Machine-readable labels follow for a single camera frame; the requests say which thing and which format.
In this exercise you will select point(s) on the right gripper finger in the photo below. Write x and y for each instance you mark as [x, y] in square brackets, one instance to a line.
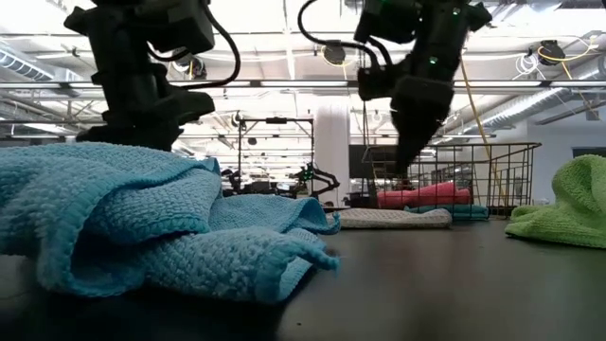
[426, 137]
[404, 147]

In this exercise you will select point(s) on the pink microfiber towel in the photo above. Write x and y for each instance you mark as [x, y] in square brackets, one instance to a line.
[426, 195]

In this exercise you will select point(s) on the light blue microfiber towel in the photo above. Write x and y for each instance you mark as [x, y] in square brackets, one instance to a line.
[118, 213]

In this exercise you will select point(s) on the white microfiber towel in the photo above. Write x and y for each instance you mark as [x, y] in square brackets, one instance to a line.
[393, 219]

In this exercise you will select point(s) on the teal microfiber towel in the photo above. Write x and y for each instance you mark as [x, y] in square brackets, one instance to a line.
[468, 211]

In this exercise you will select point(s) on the green microfiber towel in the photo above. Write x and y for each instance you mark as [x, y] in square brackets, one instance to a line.
[568, 213]

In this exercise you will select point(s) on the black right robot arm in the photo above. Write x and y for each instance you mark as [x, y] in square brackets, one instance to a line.
[440, 28]

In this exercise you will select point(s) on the neighbouring station robot arm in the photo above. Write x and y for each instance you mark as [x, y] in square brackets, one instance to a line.
[317, 180]
[232, 180]

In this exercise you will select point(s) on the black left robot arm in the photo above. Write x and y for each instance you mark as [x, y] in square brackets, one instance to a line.
[118, 38]

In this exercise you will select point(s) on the dark monitor screen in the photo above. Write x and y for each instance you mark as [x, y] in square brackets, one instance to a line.
[374, 161]

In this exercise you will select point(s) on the small round ceiling reel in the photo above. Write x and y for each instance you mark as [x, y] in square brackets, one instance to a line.
[376, 116]
[237, 118]

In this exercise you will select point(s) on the white square pillar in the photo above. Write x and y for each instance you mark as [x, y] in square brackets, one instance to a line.
[331, 142]

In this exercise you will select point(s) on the long ceiling light bar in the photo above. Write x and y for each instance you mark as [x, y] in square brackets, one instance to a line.
[308, 84]

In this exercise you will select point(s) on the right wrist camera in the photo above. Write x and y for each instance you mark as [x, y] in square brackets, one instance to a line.
[376, 83]

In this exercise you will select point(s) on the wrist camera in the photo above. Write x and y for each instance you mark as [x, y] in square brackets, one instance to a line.
[376, 83]
[194, 106]

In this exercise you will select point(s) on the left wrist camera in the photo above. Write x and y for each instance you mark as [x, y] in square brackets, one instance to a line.
[194, 106]

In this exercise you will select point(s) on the silver ceiling air duct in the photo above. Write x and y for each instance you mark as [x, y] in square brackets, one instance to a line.
[28, 68]
[521, 111]

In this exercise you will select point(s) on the black metal frame stand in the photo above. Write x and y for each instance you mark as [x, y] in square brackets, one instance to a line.
[276, 120]

